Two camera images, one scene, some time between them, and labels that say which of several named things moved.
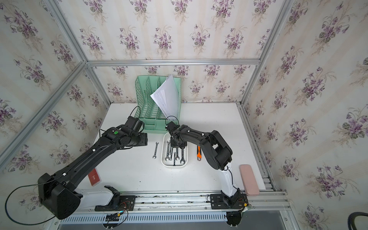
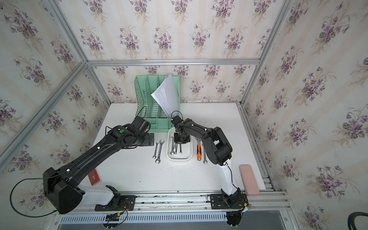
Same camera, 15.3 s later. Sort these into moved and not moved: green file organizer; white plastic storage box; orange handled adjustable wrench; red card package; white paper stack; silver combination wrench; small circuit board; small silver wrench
Moved: white plastic storage box; silver combination wrench
Not moved: orange handled adjustable wrench; small silver wrench; red card package; white paper stack; small circuit board; green file organizer
